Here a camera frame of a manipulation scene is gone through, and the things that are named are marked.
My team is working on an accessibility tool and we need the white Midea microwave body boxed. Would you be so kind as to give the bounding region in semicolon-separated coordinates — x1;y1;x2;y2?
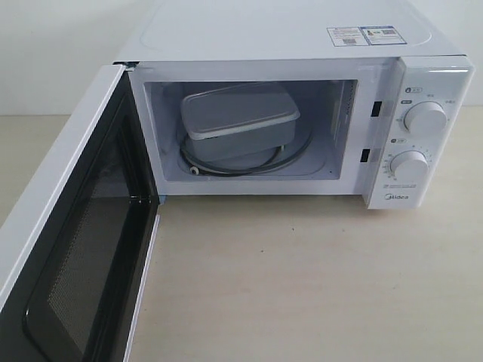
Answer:
116;1;475;210

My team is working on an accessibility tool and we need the black turntable roller ring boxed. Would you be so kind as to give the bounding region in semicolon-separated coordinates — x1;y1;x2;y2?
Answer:
180;133;287;177

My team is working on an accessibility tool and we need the white warning label sticker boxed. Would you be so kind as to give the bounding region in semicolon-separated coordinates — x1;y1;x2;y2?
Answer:
327;27;369;48

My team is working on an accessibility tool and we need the lower white timer knob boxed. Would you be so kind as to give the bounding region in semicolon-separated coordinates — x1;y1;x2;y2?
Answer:
389;150;429;181

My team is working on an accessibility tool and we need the white microwave door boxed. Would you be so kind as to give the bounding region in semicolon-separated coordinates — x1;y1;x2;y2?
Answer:
1;63;159;361

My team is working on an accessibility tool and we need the blue energy label sticker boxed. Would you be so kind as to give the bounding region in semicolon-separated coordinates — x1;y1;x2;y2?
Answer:
360;26;407;46

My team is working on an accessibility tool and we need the upper white power knob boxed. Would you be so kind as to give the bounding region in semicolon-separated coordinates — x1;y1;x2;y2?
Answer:
404;102;448;137

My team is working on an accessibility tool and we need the white plastic lidded container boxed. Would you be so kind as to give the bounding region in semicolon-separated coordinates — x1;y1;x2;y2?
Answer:
181;82;300;162

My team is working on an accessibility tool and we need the glass turntable plate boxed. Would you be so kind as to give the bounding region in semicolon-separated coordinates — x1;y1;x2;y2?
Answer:
179;132;312;177

